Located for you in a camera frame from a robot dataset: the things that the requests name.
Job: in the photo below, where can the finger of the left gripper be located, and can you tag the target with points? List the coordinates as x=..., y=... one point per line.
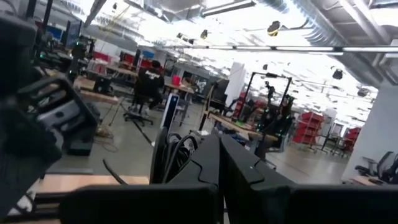
x=25, y=155

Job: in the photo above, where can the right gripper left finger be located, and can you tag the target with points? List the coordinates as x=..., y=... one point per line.
x=205, y=168

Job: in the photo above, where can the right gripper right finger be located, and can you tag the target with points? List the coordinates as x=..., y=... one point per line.
x=242, y=174

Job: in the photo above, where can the black plastic spool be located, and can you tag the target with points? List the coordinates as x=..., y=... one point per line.
x=157, y=155

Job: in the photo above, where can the wooden work table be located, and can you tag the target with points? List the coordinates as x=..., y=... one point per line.
x=242, y=129
x=363, y=180

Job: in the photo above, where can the white tower fan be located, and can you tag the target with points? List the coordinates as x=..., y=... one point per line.
x=169, y=112

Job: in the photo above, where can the black office chair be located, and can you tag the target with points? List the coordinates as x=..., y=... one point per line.
x=138, y=112

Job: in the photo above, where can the red storage bins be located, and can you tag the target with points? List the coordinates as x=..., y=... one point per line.
x=351, y=138
x=308, y=127

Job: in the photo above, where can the person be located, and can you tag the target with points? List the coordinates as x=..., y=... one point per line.
x=149, y=84

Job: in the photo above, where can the long wooden desk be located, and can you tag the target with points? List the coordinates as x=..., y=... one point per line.
x=177, y=87

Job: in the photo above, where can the long ceiling light bar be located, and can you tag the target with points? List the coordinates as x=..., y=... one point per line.
x=280, y=48

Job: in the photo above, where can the black ceiling spotlight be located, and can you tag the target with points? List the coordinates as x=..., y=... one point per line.
x=363, y=92
x=337, y=74

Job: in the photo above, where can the black gantry frame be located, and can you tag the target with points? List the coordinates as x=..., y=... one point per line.
x=270, y=75

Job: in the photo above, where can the silver ventilation duct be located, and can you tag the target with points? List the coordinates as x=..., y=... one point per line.
x=342, y=37

